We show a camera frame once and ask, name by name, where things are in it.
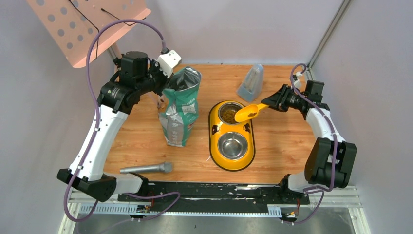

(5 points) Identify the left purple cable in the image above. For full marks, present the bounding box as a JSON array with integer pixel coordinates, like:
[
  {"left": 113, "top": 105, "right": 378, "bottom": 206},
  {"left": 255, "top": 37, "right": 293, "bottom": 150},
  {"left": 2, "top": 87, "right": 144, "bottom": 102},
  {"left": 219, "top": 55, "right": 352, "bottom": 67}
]
[{"left": 63, "top": 19, "right": 181, "bottom": 223}]

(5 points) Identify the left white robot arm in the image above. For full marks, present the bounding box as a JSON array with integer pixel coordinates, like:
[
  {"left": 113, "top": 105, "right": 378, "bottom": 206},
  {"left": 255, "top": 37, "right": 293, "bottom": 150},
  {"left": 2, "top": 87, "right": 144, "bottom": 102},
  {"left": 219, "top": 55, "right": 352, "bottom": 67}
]
[{"left": 57, "top": 50, "right": 182, "bottom": 202}]

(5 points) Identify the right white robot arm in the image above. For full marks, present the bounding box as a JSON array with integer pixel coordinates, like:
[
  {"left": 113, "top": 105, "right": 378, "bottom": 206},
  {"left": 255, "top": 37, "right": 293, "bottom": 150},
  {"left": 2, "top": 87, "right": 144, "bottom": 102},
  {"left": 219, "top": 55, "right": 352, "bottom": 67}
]
[{"left": 261, "top": 81, "right": 357, "bottom": 204}]

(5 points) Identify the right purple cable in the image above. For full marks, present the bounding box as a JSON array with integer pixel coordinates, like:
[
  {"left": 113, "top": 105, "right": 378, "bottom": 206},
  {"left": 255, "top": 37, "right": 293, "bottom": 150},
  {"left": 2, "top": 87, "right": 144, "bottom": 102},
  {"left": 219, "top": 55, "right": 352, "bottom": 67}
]
[{"left": 279, "top": 63, "right": 339, "bottom": 225}]

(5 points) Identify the aluminium frame rail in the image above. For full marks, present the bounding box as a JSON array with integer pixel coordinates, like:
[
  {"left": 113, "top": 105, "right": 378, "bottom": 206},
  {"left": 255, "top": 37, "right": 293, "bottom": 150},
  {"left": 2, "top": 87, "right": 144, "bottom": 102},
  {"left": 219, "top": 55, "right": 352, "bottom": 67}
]
[{"left": 58, "top": 0, "right": 372, "bottom": 234}]

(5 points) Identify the green pet food bag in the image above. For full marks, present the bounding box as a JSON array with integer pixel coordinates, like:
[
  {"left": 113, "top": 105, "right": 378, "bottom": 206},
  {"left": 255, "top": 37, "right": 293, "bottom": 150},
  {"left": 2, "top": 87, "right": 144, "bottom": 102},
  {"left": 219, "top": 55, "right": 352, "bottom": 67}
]
[{"left": 158, "top": 66, "right": 202, "bottom": 147}]

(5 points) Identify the purple cable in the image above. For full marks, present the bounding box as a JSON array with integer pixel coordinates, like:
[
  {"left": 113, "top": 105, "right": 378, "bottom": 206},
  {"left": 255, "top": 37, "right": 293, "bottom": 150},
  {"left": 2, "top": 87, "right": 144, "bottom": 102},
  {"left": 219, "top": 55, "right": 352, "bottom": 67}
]
[
  {"left": 279, "top": 63, "right": 339, "bottom": 225},
  {"left": 63, "top": 19, "right": 181, "bottom": 223}
]

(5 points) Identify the yellow plastic scoop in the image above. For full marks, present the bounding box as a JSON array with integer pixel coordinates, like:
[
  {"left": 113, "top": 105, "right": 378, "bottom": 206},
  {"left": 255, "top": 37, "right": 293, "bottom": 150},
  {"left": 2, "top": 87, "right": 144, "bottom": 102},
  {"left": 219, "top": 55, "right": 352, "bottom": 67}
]
[{"left": 234, "top": 103, "right": 269, "bottom": 122}]

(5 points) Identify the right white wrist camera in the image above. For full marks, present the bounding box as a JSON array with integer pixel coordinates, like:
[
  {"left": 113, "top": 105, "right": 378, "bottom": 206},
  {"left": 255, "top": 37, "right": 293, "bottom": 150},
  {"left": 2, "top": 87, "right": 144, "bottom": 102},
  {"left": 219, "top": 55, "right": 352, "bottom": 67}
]
[{"left": 292, "top": 71, "right": 303, "bottom": 89}]

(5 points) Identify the clear plastic container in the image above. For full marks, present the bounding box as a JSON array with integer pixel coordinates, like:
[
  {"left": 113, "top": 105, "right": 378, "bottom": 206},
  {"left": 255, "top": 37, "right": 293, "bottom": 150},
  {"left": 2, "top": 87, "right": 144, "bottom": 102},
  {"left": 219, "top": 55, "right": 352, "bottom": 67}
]
[{"left": 236, "top": 64, "right": 264, "bottom": 102}]

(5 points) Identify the brown pet food kibble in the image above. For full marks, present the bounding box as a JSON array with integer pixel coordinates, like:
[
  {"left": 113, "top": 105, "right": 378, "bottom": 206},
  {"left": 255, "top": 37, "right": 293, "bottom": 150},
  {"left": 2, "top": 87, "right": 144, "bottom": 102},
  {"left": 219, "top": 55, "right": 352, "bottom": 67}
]
[{"left": 220, "top": 109, "right": 238, "bottom": 125}]

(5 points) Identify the yellow double bowl feeder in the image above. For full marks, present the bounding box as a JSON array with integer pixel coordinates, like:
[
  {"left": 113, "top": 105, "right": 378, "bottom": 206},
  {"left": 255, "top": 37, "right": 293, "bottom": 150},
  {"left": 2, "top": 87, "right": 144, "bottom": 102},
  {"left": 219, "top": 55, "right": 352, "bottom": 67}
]
[{"left": 208, "top": 100, "right": 256, "bottom": 172}]

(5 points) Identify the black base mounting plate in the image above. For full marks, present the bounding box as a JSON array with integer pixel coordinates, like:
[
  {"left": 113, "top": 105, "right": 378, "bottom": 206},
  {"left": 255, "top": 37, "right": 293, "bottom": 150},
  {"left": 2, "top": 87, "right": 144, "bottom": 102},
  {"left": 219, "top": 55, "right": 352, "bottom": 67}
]
[{"left": 117, "top": 181, "right": 310, "bottom": 207}]

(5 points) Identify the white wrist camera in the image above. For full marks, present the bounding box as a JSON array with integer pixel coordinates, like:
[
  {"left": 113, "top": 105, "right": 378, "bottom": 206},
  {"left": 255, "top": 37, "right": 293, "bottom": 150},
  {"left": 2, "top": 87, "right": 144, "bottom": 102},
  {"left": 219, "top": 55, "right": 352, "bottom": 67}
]
[
  {"left": 156, "top": 50, "right": 182, "bottom": 78},
  {"left": 292, "top": 71, "right": 303, "bottom": 89}
]

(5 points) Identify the grey microphone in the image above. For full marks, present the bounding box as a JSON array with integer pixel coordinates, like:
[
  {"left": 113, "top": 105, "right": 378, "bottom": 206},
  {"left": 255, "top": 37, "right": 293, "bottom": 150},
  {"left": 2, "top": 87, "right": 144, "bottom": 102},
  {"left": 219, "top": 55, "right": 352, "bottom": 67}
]
[{"left": 120, "top": 162, "right": 173, "bottom": 174}]

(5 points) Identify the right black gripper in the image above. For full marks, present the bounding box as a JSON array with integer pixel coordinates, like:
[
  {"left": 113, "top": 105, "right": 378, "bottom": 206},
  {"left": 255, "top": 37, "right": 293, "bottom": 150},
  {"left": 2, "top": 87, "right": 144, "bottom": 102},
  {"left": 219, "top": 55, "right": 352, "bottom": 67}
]
[{"left": 261, "top": 84, "right": 306, "bottom": 112}]

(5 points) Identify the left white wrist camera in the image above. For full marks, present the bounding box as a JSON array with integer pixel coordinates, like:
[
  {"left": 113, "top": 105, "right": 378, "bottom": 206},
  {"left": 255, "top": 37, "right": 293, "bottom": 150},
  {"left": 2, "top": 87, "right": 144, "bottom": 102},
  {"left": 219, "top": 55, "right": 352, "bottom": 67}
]
[{"left": 156, "top": 50, "right": 182, "bottom": 78}]

